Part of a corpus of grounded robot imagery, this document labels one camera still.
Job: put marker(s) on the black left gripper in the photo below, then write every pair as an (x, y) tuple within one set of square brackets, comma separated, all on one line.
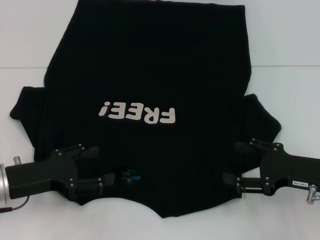
[(37, 172)]

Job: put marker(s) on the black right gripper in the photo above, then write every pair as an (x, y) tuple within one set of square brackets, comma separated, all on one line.
[(287, 170)]

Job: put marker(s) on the black shirt with FREE print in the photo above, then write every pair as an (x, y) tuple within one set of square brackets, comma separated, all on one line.
[(155, 62)]

